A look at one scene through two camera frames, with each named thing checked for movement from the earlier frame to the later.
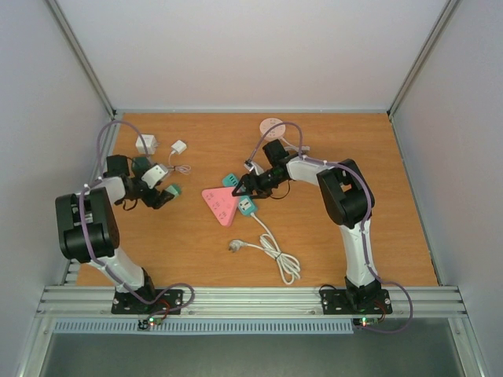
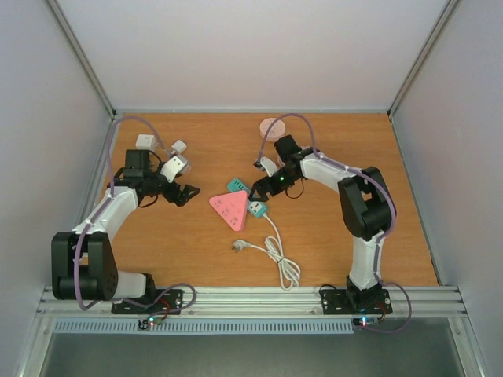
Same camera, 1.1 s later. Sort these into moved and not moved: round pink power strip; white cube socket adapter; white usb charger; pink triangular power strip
Moved: pink triangular power strip
Not moved: white usb charger; round pink power strip; white cube socket adapter
